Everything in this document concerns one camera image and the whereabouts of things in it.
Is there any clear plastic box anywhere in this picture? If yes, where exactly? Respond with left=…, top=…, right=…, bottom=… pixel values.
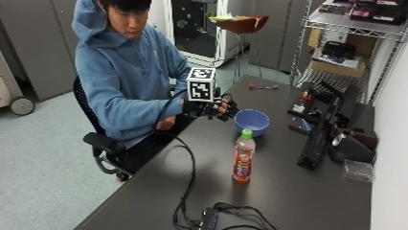
left=341, top=159, right=376, bottom=184

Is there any blue plastic bowl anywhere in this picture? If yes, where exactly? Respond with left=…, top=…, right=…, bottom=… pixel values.
left=234, top=108, right=271, bottom=138

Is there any grey wheeled cart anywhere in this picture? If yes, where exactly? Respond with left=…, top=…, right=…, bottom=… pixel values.
left=0, top=52, right=37, bottom=117

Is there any black camera stand equipment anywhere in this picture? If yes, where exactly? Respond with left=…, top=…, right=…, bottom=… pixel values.
left=287, top=80, right=361, bottom=171

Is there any cardboard box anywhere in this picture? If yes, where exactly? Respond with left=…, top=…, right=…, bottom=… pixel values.
left=309, top=47, right=366, bottom=80

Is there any black rounded device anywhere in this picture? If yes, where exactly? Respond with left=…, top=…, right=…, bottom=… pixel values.
left=329, top=127, right=380, bottom=165

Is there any black glove cable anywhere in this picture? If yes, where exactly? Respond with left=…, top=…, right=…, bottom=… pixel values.
left=151, top=88, right=204, bottom=230

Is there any the person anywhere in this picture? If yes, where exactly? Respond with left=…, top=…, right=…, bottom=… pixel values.
left=70, top=0, right=198, bottom=175

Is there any orange drink bottle green cap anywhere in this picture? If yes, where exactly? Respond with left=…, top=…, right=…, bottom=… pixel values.
left=231, top=127, right=257, bottom=183

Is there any metal wire shelf rack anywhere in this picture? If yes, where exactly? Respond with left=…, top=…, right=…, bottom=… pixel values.
left=289, top=0, right=408, bottom=106

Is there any black office chair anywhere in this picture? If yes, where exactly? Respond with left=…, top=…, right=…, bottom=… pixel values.
left=71, top=75, right=135, bottom=183

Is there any black glass display cabinet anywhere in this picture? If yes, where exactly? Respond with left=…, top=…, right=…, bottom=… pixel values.
left=163, top=0, right=239, bottom=68

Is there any brown bar stool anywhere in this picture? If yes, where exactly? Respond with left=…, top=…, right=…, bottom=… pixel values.
left=208, top=14, right=269, bottom=84

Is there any white marker cube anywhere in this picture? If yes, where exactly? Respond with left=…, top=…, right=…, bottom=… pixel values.
left=184, top=66, right=216, bottom=104

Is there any black usb hub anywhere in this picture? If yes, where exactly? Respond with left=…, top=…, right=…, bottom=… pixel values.
left=199, top=207, right=220, bottom=230

